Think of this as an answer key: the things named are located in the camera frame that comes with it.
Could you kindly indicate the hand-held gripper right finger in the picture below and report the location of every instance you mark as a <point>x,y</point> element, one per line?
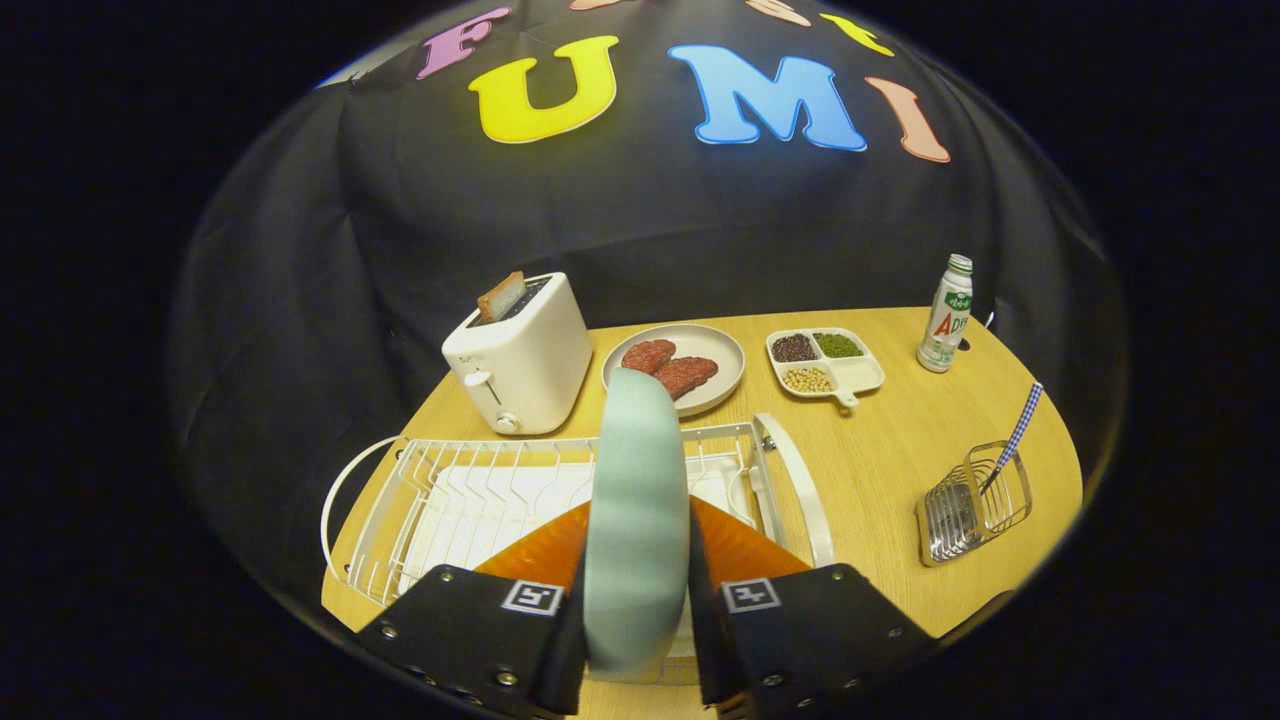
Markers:
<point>800,640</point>

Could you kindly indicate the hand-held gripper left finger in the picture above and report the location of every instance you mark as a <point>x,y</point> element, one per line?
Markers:
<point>470,630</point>

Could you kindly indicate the pale green plate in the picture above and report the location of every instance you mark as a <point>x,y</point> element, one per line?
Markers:
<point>637,520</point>

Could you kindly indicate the white divided dish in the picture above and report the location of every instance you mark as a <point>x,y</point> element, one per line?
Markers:
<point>860,375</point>

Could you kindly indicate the beige round plate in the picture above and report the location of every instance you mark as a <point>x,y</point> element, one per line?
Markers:
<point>715,350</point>

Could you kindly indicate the white drip tray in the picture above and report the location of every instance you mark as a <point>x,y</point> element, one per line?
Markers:
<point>480,510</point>

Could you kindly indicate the pile of yellow soybeans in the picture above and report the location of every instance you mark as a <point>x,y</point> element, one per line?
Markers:
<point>807,380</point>

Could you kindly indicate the white toaster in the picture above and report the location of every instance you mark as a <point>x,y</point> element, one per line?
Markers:
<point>530,370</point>

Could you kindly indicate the red meat patty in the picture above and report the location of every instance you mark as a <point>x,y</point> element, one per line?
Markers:
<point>647,356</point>
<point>688,376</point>

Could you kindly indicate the pile of dark red beans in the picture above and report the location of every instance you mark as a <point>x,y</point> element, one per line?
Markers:
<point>794,348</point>

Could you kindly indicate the pile of green beans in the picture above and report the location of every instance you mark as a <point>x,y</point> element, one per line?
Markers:
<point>837,345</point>

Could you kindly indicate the toast slice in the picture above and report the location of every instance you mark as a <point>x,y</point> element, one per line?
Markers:
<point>500,297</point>

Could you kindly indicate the white green drink bottle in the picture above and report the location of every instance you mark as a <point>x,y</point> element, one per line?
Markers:
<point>945,320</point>

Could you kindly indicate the black backdrop cloth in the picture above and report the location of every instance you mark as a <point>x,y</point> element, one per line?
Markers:
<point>350,250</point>

